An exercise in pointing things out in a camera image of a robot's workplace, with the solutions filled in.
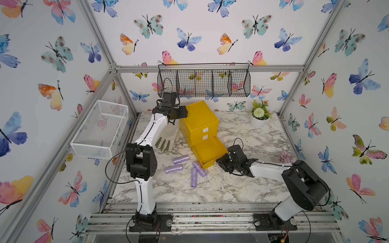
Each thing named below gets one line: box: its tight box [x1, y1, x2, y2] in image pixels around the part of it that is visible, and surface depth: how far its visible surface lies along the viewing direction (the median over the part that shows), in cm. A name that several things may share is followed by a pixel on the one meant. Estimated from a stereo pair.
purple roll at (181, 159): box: [173, 155, 190, 165], surface depth 95 cm
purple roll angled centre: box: [192, 161, 208, 178], surface depth 91 cm
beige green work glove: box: [154, 123, 180, 152], surface depth 106 cm
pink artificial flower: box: [278, 150, 296, 164], surface depth 88 cm
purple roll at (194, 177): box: [191, 167, 198, 188], surface depth 88 cm
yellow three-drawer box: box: [179, 100, 229, 170], surface depth 93 cm
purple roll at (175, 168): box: [164, 164, 183, 174], surface depth 91 cm
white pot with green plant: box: [249, 99, 271, 129], surface depth 106 cm
